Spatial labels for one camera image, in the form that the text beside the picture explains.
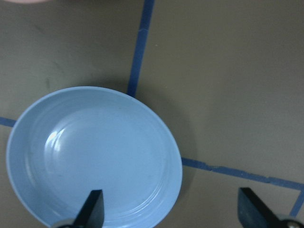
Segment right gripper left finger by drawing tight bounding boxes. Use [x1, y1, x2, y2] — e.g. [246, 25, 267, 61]
[73, 190, 105, 228]

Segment blue plate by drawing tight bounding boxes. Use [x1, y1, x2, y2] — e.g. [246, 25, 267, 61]
[6, 86, 182, 228]

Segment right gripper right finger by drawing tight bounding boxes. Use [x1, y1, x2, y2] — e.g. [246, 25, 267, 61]
[237, 188, 285, 228]

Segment pink bowl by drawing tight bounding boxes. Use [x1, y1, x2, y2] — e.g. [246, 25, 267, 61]
[6, 0, 49, 4]

